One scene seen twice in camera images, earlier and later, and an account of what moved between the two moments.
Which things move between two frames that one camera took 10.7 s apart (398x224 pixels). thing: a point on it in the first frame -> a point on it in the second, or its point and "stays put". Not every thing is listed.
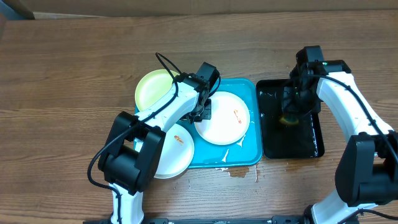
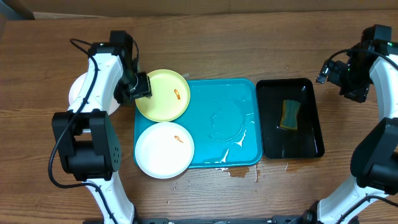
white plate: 178,152 stays put
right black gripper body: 301,104 -> 351,80
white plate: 229,122 -> 112,104
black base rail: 296,219 stays put
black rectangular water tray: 286,134 stays put
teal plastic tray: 246,151 stays put
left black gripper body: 203,113 -> 134,86
